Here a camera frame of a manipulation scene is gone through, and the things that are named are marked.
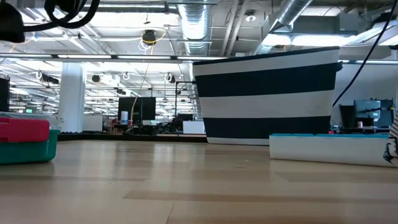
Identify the white box with teal label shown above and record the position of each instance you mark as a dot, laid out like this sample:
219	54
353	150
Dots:
326	152

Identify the green box with red lid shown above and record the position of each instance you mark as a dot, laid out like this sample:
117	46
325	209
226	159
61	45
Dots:
28	152

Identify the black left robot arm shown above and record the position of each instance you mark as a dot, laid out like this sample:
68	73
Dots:
11	21

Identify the navy white striped fabric basket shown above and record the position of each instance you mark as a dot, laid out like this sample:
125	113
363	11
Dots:
264	102

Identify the white background box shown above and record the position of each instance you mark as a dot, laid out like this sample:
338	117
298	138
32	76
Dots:
193	127

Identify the large black panel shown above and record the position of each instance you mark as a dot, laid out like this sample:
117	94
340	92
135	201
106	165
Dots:
143	109

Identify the white cylinder container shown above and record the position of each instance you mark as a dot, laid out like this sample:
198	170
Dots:
124	117

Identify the black ceiling device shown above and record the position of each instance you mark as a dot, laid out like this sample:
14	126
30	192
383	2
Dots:
149	36

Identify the white board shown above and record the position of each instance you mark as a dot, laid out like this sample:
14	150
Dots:
92	123

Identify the long ceiling light bar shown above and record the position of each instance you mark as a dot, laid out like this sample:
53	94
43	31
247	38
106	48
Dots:
93	57

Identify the white building column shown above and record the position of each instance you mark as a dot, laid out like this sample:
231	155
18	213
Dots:
72	96

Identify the grey background monitor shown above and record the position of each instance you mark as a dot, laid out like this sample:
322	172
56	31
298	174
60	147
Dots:
385	109

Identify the narrow black panel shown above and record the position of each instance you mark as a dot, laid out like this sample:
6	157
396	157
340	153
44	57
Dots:
4	95

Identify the grey patterned fabric pouch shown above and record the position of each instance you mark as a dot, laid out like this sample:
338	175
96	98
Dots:
393	140

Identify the black aluminium table frame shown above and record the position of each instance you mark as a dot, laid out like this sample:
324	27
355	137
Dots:
124	137

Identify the silver ribbed ceiling duct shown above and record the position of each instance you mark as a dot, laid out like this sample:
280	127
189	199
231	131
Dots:
196	25

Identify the silver smooth ceiling duct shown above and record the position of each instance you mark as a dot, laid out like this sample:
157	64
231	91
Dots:
292	9

